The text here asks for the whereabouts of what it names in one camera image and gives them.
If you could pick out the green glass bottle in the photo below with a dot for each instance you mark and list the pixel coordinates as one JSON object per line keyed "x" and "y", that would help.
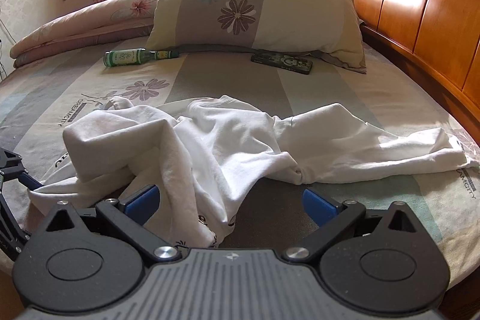
{"x": 126, "y": 57}

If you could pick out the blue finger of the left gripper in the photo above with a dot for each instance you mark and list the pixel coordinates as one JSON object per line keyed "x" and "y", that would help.
{"x": 29, "y": 182}

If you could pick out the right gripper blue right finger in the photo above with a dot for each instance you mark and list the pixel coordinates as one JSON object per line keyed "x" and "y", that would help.
{"x": 336, "y": 222}

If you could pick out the pink folded quilt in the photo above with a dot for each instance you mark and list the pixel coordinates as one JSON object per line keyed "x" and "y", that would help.
{"x": 100, "y": 23}

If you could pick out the floral patchwork pillow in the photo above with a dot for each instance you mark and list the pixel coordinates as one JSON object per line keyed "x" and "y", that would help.
{"x": 329, "y": 29}

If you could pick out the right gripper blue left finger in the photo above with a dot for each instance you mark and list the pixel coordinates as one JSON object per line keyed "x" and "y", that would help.
{"x": 124, "y": 220}

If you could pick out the white printed t-shirt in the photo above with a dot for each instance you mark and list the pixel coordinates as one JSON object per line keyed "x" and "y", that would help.
{"x": 206, "y": 154}

